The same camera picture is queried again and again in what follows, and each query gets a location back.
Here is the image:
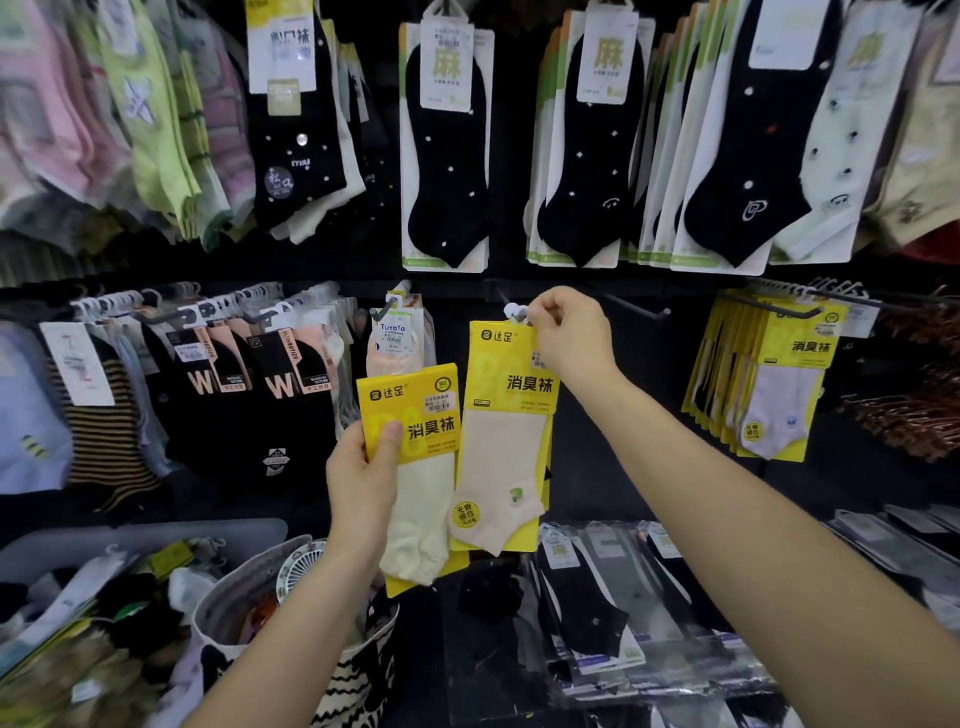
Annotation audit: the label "person's left hand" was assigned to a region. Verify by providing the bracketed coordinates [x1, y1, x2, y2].
[324, 419, 406, 556]

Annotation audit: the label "person's right hand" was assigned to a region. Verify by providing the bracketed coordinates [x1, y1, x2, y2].
[524, 286, 620, 391]

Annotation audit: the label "yellow packet cream sock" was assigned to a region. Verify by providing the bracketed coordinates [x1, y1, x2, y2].
[448, 299, 564, 558]
[356, 363, 472, 599]

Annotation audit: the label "person's left forearm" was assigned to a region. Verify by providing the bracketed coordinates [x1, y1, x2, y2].
[183, 524, 391, 728]

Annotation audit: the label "person's right forearm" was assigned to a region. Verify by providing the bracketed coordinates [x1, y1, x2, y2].
[569, 367, 960, 728]

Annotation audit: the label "row black socks peach cuffs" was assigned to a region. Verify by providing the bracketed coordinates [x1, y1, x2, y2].
[71, 281, 361, 489]

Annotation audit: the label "row black socks white cards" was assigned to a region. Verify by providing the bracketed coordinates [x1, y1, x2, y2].
[523, 0, 849, 277]

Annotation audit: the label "row of clear bagged socks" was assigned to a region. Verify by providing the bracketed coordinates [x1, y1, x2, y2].
[533, 502, 960, 728]

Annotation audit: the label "bunch of striped socks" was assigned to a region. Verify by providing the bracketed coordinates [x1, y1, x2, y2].
[0, 299, 163, 515]

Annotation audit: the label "black dotted tall socks bunch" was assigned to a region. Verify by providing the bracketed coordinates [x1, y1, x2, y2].
[245, 0, 369, 245]

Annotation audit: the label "row of pastel hanging socks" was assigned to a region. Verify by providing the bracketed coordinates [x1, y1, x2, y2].
[0, 0, 256, 253]

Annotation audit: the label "white handheld fan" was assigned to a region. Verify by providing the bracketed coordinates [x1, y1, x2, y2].
[275, 539, 331, 605]

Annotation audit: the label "bunch of pastel sock packs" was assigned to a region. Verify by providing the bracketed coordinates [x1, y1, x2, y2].
[365, 281, 438, 380]

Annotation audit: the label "black white zigzag tote bag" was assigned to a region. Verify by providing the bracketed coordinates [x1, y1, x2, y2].
[191, 533, 403, 728]

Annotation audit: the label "black dotted sock white card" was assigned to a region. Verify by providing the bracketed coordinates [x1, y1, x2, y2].
[397, 0, 498, 273]

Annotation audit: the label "hanging bunch yellow sock packets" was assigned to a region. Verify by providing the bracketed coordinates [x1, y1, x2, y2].
[680, 288, 849, 463]

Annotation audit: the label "white plastic bin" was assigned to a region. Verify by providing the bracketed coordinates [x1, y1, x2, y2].
[0, 517, 290, 728]

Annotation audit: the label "clear price tag holder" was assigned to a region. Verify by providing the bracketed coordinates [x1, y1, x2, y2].
[813, 298, 883, 340]

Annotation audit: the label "cream dotted sock pack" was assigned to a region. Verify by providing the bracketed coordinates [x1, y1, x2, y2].
[770, 0, 925, 265]

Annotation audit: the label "heap of copper hangers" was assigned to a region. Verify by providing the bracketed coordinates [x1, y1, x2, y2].
[839, 299, 960, 463]

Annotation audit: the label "beige sock pack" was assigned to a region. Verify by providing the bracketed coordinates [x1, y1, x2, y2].
[862, 0, 960, 249]

